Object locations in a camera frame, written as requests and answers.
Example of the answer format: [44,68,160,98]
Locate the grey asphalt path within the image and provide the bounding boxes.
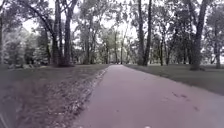
[69,64,224,128]

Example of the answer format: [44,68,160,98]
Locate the green grass lawn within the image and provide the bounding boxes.
[123,63,224,96]

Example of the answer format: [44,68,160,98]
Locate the wood of tall trees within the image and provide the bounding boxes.
[0,0,224,72]

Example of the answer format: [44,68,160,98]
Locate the grass ground with leaves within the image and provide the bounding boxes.
[0,63,111,128]

